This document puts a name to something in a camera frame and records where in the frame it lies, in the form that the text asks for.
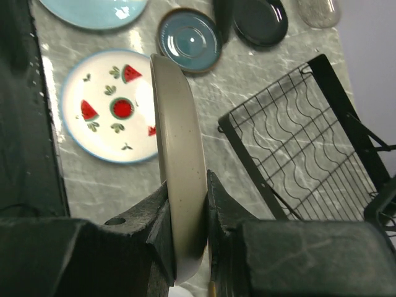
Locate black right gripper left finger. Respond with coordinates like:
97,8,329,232
55,183,175,296

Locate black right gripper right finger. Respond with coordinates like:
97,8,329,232
207,171,395,296

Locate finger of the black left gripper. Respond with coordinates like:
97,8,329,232
213,0,234,44

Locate black ceramic plate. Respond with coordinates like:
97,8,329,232
234,0,288,47

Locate beige speckled ceramic plate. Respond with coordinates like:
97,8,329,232
150,54,207,284

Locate clear glass plate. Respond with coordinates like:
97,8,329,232
296,0,341,28

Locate beige and blue plate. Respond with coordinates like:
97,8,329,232
40,0,148,30

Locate watermelon pattern white plate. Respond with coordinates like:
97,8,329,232
59,49,157,164

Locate black wire dish rack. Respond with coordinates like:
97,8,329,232
218,54,395,238

